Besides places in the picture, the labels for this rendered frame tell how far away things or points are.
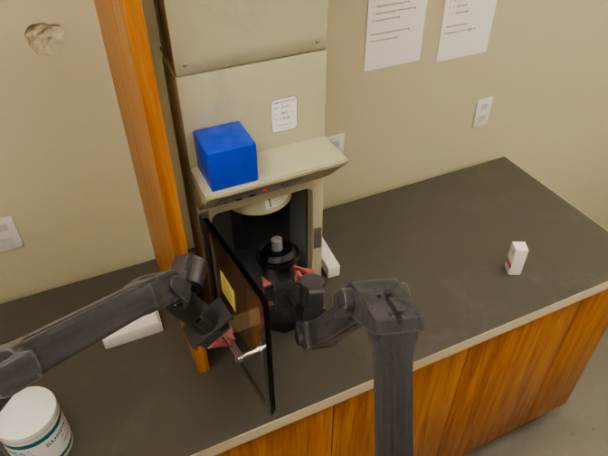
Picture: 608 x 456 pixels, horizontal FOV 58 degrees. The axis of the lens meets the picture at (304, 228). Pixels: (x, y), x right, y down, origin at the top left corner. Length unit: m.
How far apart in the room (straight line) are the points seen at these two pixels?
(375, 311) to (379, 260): 1.00
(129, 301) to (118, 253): 0.89
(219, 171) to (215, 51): 0.23
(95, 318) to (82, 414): 0.65
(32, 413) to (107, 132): 0.73
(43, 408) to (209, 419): 0.37
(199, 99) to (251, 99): 0.11
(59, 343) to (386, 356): 0.46
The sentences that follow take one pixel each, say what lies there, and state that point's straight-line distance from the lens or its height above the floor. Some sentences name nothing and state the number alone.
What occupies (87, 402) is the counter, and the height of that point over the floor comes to 0.94.
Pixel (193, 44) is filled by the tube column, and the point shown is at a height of 1.77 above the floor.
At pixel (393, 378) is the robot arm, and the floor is 1.49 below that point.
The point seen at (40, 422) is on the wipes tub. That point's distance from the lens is 1.37.
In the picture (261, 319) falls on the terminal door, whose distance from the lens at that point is 1.09.
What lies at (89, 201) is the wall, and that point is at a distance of 1.71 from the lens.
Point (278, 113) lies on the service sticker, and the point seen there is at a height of 1.59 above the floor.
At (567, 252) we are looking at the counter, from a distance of 2.00.
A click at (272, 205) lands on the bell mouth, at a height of 1.33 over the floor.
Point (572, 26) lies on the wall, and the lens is 2.37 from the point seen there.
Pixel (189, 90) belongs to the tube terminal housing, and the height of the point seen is 1.68.
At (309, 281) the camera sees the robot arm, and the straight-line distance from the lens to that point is 1.24.
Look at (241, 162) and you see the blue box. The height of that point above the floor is 1.56.
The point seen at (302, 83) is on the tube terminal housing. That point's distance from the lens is 1.20.
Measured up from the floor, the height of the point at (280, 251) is 1.24.
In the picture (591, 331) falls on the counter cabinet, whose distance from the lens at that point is 2.25.
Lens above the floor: 2.16
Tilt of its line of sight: 40 degrees down
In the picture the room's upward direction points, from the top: straight up
